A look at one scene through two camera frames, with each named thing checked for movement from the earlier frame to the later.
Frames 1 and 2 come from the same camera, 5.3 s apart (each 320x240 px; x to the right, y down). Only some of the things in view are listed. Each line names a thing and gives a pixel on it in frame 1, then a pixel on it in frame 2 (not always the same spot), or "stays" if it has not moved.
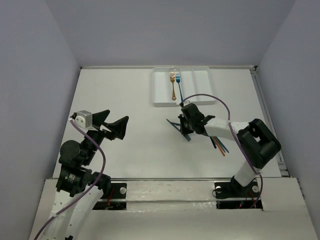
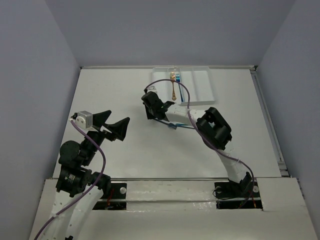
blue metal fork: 177,76 stays
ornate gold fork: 172,78 stays
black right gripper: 183,130 -> 149,115
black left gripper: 104,128 stays
